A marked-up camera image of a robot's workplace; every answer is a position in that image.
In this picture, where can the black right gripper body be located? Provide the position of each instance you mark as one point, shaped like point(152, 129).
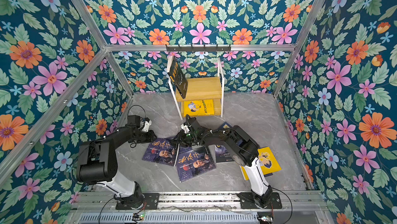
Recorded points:
point(186, 138)

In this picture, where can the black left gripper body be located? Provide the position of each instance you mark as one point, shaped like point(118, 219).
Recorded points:
point(144, 137)

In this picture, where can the purple portrait book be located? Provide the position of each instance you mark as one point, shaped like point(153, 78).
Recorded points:
point(192, 162)
point(161, 151)

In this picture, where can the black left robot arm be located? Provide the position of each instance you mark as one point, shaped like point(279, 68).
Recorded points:
point(97, 161)

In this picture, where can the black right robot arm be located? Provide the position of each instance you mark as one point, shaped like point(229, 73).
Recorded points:
point(242, 148)

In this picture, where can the black wolf cover book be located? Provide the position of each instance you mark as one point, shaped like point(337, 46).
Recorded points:
point(222, 155)

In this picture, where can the navy book yellow label right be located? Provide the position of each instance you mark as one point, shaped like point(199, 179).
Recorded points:
point(224, 127)

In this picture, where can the white wooden two-tier shelf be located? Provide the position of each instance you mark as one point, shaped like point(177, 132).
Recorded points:
point(210, 88)

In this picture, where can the black book leaning on shelf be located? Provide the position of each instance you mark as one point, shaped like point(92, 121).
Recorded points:
point(177, 76)

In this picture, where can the yellow cartoon cover book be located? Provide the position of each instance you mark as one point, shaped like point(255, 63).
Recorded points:
point(268, 162)

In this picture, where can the black hook rack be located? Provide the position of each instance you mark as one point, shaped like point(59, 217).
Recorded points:
point(198, 48)

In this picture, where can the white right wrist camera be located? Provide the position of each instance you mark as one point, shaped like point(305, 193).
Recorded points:
point(185, 128)

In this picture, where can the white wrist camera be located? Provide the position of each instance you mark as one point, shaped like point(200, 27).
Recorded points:
point(185, 128)
point(146, 125)

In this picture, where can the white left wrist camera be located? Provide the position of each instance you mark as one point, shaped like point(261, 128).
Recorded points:
point(146, 125)

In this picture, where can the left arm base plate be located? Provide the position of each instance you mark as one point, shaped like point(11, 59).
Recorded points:
point(145, 201)

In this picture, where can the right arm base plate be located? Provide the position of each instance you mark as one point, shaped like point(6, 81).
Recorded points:
point(253, 201)

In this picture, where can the aluminium mounting rail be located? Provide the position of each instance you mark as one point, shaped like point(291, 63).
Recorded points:
point(205, 201)

